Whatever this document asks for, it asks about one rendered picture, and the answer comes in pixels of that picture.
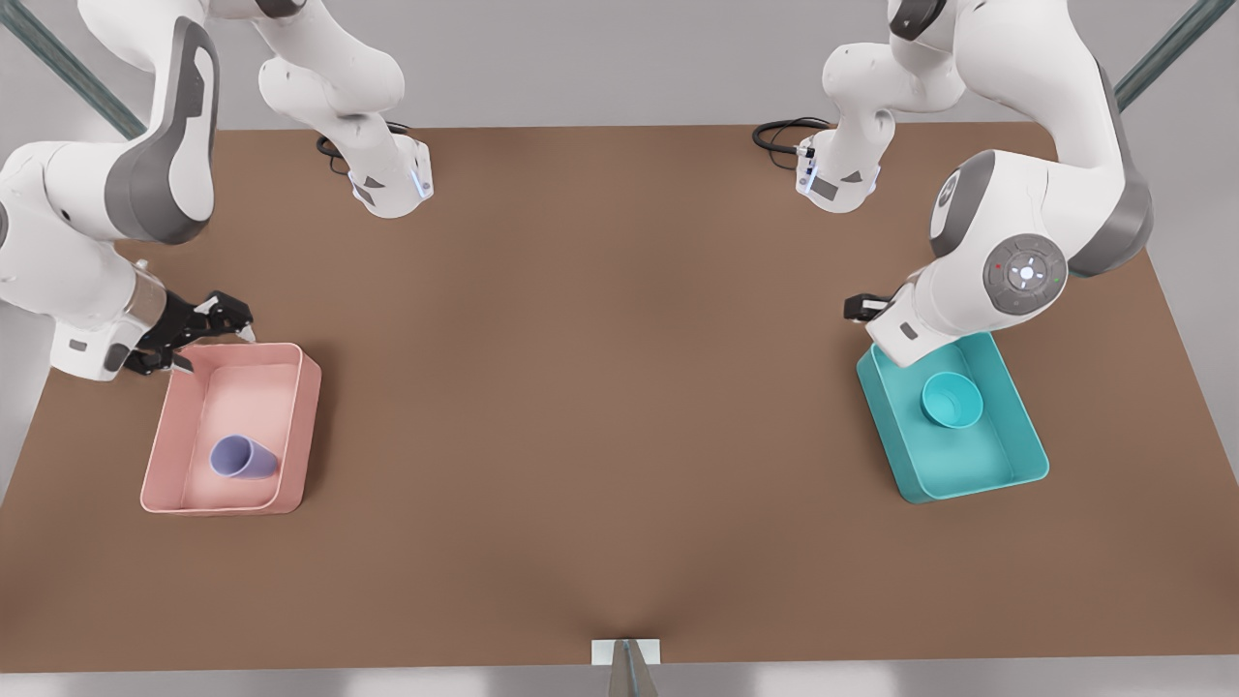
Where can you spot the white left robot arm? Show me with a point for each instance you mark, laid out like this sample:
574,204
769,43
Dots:
1026,223

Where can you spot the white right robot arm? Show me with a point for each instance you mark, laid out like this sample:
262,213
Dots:
77,203

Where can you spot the pink rectangular box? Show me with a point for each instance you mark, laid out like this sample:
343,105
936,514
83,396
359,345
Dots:
235,427

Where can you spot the lavender cup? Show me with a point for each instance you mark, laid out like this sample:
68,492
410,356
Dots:
243,457

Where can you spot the teal bowl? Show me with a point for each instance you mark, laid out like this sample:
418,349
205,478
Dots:
951,400

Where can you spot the teal rectangular box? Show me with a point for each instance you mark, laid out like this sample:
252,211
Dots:
978,455

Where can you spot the silver frame post with foot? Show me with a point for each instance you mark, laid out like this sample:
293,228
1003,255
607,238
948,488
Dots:
629,666

